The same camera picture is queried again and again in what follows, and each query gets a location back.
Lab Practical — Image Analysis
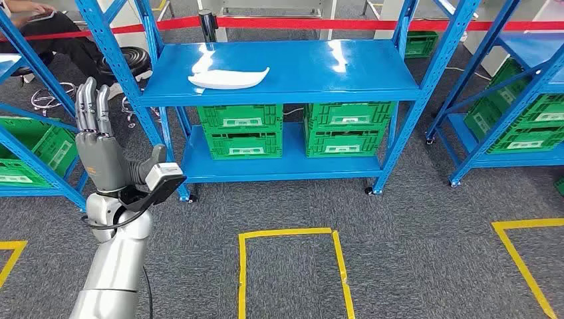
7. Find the tablet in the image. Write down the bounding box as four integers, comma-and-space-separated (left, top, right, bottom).
25, 9, 57, 24

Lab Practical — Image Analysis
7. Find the yellow floor tape rectangle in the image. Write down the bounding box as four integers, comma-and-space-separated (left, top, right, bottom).
491, 219, 564, 319
0, 240, 28, 290
237, 227, 356, 319

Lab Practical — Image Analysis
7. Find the blue metal shelf rack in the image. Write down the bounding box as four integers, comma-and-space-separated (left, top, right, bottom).
74, 0, 482, 204
425, 29, 564, 189
0, 9, 89, 211

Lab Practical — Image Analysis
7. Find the white floor cable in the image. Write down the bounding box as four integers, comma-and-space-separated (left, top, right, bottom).
445, 66, 492, 82

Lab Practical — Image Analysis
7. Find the black stanchion post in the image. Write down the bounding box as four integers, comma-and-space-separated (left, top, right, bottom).
198, 9, 219, 44

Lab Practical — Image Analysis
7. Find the white desk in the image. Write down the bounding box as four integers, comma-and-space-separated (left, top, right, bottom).
196, 0, 339, 43
374, 0, 479, 41

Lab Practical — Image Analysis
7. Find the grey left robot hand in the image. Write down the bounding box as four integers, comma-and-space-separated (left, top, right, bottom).
74, 76, 168, 193

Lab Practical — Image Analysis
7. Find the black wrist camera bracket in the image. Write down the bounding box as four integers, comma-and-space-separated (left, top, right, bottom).
118, 175, 188, 213

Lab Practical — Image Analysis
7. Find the red barrier belt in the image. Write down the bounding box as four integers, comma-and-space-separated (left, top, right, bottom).
0, 17, 202, 44
215, 17, 564, 33

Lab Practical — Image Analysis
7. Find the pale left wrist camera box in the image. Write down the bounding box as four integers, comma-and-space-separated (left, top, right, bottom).
144, 161, 185, 192

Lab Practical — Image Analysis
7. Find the white curved plastic part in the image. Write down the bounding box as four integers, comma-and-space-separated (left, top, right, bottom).
188, 66, 271, 90

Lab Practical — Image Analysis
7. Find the black round stool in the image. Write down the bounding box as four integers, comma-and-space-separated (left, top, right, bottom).
11, 52, 79, 112
96, 46, 162, 130

